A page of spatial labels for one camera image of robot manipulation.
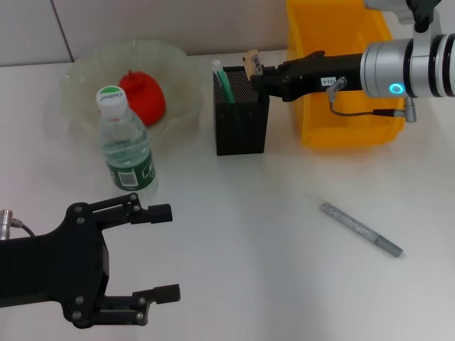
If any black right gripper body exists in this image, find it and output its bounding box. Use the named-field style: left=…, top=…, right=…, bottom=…
left=277, top=51, right=367, bottom=102

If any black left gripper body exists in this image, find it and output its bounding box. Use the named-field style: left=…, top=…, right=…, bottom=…
left=0, top=202, right=110, bottom=330

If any beige eraser with barcode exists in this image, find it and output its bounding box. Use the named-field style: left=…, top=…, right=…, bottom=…
left=242, top=49, right=264, bottom=76

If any green pen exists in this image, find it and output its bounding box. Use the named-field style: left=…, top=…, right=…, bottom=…
left=210, top=59, right=237, bottom=104

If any clear green-label water bottle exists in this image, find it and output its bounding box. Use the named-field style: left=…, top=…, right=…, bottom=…
left=95, top=85, right=159, bottom=195

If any grey glitter pen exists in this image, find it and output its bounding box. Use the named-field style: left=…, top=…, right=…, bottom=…
left=318, top=202, right=405, bottom=259

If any black mesh pen holder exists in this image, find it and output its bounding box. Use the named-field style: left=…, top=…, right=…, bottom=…
left=212, top=65, right=271, bottom=156

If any pale green glass fruit plate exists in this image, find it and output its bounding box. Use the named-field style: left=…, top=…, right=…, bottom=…
left=59, top=39, right=200, bottom=153

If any yellow plastic bin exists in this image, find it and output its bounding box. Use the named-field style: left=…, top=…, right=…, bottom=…
left=286, top=0, right=406, bottom=148

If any left wrist cable with connector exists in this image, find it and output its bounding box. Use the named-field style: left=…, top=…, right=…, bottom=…
left=0, top=209, right=37, bottom=241

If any wrist cable with connector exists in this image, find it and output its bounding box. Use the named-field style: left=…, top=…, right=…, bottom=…
left=326, top=76, right=417, bottom=124
left=0, top=209, right=37, bottom=241

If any right wrist cable with connector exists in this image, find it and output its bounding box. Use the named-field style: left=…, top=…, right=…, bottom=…
left=326, top=76, right=417, bottom=124

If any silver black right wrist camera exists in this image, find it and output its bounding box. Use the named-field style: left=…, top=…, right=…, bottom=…
left=363, top=0, right=444, bottom=35

